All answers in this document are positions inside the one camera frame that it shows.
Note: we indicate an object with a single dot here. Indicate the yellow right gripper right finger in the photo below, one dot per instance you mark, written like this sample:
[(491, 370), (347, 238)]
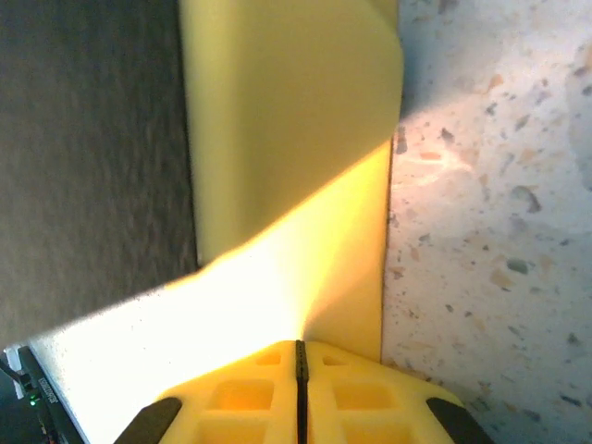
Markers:
[(370, 402)]

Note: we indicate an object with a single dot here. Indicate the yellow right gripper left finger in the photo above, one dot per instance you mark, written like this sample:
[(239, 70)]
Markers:
[(231, 402)]

